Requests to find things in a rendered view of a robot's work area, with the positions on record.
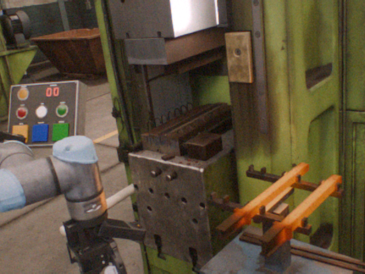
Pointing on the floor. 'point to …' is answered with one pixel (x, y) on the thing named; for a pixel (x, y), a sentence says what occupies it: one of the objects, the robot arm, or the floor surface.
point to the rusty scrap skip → (74, 52)
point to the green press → (11, 59)
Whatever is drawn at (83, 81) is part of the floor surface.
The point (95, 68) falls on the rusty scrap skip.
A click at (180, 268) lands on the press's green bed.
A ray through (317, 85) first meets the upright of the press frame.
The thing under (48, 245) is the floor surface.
